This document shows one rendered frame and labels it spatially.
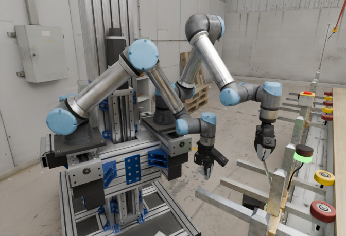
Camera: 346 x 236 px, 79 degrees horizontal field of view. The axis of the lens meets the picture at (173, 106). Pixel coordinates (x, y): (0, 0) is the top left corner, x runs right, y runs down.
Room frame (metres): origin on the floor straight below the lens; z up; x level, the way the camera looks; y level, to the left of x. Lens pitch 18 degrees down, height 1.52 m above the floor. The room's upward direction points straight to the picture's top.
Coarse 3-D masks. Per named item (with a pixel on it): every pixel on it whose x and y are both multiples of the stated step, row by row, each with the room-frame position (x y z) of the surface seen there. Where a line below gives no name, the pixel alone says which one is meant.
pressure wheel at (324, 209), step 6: (312, 204) 0.66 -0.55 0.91; (318, 204) 0.66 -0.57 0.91; (324, 204) 0.66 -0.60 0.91; (312, 210) 0.64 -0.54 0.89; (318, 210) 0.63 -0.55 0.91; (324, 210) 0.63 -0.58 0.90; (330, 210) 0.63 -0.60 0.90; (318, 216) 0.62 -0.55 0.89; (324, 216) 0.61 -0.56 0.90; (330, 216) 0.60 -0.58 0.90; (330, 222) 0.60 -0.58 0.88; (318, 228) 0.64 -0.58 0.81
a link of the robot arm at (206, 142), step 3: (201, 138) 0.92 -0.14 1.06; (204, 138) 0.91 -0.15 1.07; (207, 138) 0.90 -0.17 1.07; (210, 138) 0.90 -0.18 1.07; (213, 138) 0.91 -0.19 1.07; (201, 141) 0.92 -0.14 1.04; (204, 141) 0.91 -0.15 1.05; (207, 141) 0.90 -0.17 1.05; (210, 141) 0.90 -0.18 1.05; (213, 141) 0.91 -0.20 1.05; (204, 144) 0.90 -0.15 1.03; (207, 144) 0.90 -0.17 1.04; (210, 144) 0.90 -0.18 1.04
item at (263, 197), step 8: (224, 184) 0.86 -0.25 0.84; (232, 184) 0.84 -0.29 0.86; (240, 184) 0.83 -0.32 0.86; (240, 192) 0.81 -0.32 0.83; (248, 192) 0.79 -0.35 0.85; (256, 192) 0.78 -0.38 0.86; (264, 192) 0.78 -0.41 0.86; (264, 200) 0.75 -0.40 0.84; (288, 208) 0.70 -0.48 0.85; (296, 208) 0.69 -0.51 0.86; (304, 208) 0.69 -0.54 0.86; (304, 216) 0.66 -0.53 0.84; (312, 216) 0.65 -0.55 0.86; (320, 224) 0.63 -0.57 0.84
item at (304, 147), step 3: (300, 144) 0.76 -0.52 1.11; (297, 147) 0.74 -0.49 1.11; (300, 147) 0.74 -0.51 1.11; (303, 147) 0.74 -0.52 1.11; (306, 147) 0.74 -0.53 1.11; (309, 147) 0.74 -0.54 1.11; (303, 150) 0.71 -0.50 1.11; (306, 150) 0.71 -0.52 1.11; (309, 150) 0.71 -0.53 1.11; (312, 150) 0.71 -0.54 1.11; (303, 156) 0.71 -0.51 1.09; (294, 159) 0.76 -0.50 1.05; (303, 162) 0.73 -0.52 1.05; (300, 168) 0.74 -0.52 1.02; (294, 171) 0.75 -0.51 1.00; (291, 177) 0.75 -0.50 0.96; (288, 186) 0.75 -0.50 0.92
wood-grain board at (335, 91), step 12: (336, 96) 2.30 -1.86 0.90; (336, 108) 1.86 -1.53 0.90; (336, 120) 1.56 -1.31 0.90; (336, 132) 1.34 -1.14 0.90; (336, 144) 1.16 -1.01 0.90; (336, 156) 1.02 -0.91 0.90; (336, 168) 0.91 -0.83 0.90; (336, 180) 0.81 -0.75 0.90; (336, 192) 0.73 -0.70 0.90; (336, 204) 0.67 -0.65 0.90; (336, 216) 0.61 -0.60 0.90; (336, 228) 0.56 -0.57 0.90
